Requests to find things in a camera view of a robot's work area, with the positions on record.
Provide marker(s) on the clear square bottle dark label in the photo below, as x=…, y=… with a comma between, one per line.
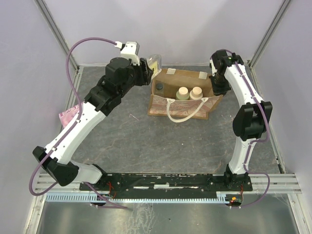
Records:
x=159, y=90

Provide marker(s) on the yellow-green lotion bottle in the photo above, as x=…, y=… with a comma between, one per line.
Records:
x=182, y=94

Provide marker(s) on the pink tissue pack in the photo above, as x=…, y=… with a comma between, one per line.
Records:
x=66, y=116

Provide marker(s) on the clear square bottle yellow liquid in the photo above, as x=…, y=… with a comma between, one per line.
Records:
x=154, y=63

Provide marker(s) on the brown canvas tote bag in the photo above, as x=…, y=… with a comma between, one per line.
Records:
x=182, y=110

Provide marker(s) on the blue slotted cable duct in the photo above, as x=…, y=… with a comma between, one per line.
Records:
x=145, y=197

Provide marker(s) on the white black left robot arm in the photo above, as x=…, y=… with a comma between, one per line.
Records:
x=56, y=157

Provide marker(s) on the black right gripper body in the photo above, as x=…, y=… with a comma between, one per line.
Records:
x=220, y=85

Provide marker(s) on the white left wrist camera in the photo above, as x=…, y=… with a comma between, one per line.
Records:
x=130, y=52

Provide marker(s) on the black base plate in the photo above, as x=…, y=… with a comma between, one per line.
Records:
x=135, y=183

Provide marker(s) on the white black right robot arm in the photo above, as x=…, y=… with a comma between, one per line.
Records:
x=251, y=123

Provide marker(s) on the aluminium frame post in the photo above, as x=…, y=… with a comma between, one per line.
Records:
x=43, y=8

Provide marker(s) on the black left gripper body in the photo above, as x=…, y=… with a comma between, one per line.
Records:
x=139, y=73

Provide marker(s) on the beige lotion bottle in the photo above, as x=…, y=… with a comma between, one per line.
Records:
x=196, y=93

